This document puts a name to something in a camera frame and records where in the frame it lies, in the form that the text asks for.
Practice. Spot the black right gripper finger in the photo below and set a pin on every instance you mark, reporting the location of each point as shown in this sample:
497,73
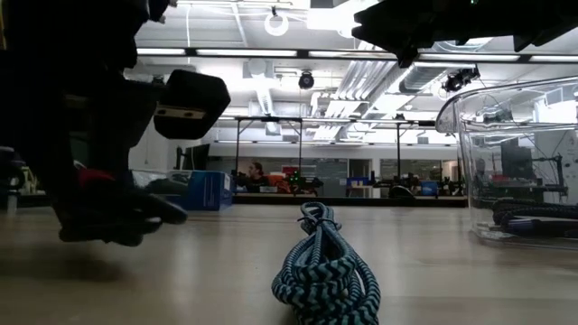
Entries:
402,40
397,13

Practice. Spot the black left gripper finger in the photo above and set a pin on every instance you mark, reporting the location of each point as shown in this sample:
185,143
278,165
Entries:
99,207

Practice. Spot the clear plastic container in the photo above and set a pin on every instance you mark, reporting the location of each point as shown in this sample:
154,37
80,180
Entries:
465,180

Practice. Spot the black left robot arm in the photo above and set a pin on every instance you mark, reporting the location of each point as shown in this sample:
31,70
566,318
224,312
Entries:
68,22

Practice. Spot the black background robot arm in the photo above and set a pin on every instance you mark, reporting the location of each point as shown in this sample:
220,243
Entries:
302,182

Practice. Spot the black round ceiling device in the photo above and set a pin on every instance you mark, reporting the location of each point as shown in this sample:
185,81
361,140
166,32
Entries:
306,80

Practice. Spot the blue game controller box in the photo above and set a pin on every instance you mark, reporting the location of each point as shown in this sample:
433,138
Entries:
207,192

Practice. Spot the black computer monitor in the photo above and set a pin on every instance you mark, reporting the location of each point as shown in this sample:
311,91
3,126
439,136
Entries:
198,157

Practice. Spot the blue background bin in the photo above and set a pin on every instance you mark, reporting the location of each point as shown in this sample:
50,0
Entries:
429,188

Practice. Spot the long ceiling light bar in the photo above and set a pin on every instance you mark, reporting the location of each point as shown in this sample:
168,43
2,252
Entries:
248,52

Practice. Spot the person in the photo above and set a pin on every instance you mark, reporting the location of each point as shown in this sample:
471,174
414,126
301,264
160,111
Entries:
257,173

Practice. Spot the black background table frame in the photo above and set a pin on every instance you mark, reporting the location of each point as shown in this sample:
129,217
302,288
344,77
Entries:
237,149
398,149

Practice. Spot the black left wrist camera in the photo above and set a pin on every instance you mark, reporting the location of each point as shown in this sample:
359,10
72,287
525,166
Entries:
192,95

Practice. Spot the black metal table frame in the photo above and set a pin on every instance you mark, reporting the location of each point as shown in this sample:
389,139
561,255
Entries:
338,201

